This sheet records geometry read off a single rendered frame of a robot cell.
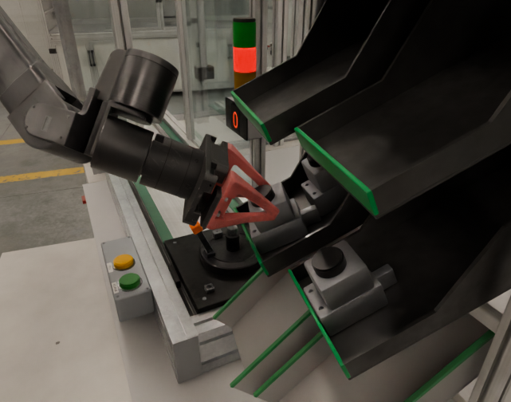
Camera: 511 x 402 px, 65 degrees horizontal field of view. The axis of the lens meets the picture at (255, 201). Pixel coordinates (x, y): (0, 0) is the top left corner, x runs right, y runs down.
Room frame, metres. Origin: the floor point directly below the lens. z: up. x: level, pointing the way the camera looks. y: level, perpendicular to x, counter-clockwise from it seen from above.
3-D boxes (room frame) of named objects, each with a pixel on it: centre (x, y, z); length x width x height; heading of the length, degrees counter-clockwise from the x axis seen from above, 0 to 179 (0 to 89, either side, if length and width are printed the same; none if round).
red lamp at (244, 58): (0.92, 0.02, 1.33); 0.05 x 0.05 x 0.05
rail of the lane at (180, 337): (0.88, 0.30, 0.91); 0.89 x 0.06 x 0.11; 26
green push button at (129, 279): (0.62, 0.25, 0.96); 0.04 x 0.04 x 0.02
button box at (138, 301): (0.68, 0.28, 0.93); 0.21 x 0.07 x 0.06; 26
